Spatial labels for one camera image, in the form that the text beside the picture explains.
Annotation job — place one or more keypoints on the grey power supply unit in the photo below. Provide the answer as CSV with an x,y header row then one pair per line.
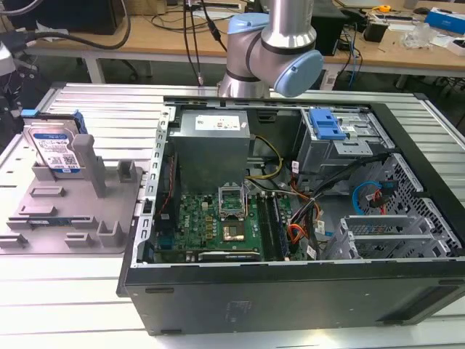
x,y
214,149

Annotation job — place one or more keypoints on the CPU socket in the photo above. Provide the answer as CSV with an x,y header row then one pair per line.
x,y
234,233

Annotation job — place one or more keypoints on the small black box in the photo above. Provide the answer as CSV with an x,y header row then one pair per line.
x,y
374,31

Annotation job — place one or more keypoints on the white box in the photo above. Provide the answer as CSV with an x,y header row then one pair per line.
x,y
457,45

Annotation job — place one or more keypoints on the blue drive bay latch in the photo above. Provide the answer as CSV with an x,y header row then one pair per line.
x,y
327,123

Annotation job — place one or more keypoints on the grey parts rack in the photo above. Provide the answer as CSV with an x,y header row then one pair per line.
x,y
72,214

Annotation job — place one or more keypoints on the hard disk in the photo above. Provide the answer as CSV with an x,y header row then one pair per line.
x,y
54,145

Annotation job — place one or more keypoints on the black open PC case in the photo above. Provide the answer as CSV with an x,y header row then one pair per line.
x,y
290,301

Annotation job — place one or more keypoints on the large black box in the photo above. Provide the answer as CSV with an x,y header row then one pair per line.
x,y
65,16

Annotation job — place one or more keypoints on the grey metal drive cage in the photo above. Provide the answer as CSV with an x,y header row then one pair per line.
x,y
327,160

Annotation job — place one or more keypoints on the black graphics card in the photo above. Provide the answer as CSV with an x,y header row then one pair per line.
x,y
229,256

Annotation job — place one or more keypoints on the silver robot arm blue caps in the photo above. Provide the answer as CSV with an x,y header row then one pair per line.
x,y
279,32

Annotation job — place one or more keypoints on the RAM stick with blue label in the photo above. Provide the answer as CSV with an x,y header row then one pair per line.
x,y
51,221

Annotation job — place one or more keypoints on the grey metal disk bay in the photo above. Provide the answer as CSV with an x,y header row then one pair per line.
x,y
381,236

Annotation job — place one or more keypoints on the clear plastic bag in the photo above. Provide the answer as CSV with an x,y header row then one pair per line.
x,y
419,36

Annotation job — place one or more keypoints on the blue cardboard box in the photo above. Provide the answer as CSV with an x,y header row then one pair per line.
x,y
445,19

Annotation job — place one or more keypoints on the black computer tower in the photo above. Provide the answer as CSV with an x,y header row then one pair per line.
x,y
328,32

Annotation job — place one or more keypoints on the yellow tape measure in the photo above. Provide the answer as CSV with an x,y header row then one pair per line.
x,y
384,9

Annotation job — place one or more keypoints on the green motherboard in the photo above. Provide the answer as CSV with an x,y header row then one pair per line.
x,y
203,225

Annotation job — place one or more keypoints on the wooden desk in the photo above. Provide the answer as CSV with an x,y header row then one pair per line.
x,y
156,40

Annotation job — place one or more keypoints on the RAM stick in slot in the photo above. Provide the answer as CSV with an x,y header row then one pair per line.
x,y
271,225

